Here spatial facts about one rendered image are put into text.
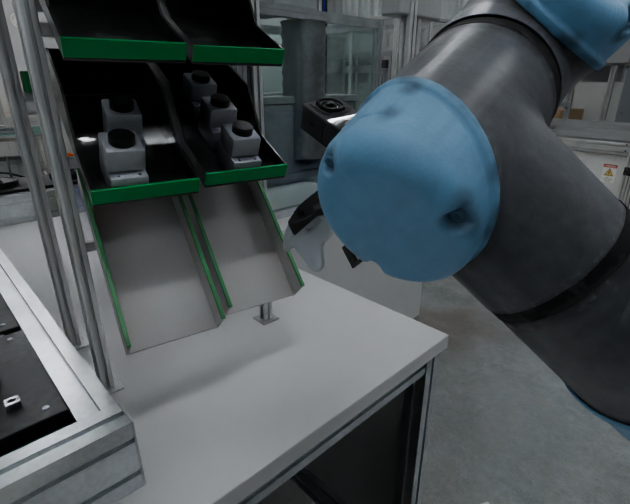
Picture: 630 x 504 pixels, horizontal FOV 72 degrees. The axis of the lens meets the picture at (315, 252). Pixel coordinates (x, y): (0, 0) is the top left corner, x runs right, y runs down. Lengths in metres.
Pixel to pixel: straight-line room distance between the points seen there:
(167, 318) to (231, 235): 0.19
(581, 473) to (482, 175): 1.88
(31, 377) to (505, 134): 0.63
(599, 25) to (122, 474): 0.60
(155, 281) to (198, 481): 0.27
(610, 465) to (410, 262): 1.94
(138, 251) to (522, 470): 1.61
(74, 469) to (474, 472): 1.50
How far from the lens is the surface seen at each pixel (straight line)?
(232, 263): 0.72
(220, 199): 0.78
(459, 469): 1.85
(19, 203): 1.84
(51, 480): 0.59
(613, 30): 0.25
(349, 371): 0.78
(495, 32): 0.23
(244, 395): 0.73
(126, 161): 0.57
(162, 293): 0.67
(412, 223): 0.17
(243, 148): 0.64
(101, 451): 0.58
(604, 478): 2.04
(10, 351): 0.76
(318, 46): 1.63
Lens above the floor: 1.33
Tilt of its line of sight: 21 degrees down
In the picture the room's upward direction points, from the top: straight up
